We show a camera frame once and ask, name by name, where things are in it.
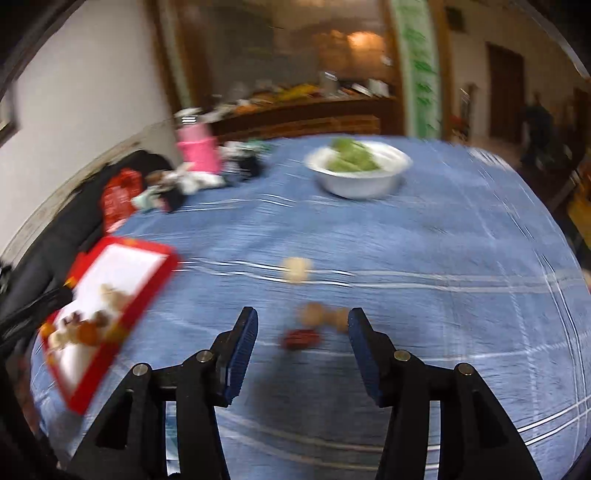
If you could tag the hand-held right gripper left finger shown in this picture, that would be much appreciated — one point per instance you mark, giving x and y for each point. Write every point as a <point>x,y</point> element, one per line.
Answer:
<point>240,357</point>

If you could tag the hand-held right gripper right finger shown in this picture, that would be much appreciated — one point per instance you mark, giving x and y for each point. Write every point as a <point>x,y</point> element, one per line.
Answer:
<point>364,357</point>

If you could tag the red date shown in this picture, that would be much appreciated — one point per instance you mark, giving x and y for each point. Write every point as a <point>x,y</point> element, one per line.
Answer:
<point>300,339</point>

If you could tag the red shallow box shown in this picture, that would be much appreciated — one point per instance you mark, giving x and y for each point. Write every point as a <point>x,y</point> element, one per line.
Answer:
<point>124,267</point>

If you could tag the orange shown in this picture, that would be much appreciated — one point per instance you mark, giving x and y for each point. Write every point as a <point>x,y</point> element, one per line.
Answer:
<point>86,333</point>

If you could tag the blue checked tablecloth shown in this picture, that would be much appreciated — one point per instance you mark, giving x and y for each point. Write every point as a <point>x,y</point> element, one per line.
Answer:
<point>415,286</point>

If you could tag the white bowl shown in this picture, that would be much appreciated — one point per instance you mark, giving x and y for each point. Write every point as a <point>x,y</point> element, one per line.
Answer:
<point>360,182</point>

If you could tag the white work glove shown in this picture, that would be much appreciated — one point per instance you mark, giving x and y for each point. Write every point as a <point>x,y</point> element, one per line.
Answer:
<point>201,181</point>

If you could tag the mint green cloth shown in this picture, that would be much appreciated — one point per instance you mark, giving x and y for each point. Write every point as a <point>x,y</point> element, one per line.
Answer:
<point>144,201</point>

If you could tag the black jar pink label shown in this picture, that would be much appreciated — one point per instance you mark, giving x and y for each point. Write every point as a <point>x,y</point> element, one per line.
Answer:
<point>249,166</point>

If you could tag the red plastic bag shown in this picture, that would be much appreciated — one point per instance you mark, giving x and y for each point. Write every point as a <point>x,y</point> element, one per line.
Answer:
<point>119,201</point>

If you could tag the green vegetables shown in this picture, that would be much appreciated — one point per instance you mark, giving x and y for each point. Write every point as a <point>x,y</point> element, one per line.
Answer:
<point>353,157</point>

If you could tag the glass bottle pink knit sleeve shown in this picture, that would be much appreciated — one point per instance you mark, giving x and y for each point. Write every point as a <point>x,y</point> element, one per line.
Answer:
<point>197,150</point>

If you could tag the black leather sofa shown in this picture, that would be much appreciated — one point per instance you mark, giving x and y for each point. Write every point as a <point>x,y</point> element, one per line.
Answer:
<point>60,240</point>

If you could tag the wooden glass cabinet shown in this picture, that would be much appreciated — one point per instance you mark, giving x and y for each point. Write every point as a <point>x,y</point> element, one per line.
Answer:
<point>277,69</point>

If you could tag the brown wooden door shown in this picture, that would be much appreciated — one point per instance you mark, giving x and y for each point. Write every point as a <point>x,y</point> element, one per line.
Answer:
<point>505,92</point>

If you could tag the framed wall picture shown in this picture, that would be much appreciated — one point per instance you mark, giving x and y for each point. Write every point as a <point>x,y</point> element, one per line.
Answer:
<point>8,117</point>

